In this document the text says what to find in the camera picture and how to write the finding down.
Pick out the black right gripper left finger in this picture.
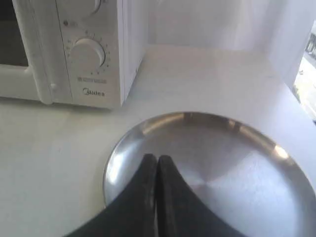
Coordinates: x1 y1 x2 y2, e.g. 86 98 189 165
67 154 158 237

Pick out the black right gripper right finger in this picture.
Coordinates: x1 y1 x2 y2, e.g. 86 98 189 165
156 155 241 237

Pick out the white lower microwave knob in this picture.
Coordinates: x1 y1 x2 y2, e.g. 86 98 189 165
70 38 106 71

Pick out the white microwave oven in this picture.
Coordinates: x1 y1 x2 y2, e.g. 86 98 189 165
0 0 148 109

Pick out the round steel plate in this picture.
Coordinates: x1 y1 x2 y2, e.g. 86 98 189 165
103 112 316 237

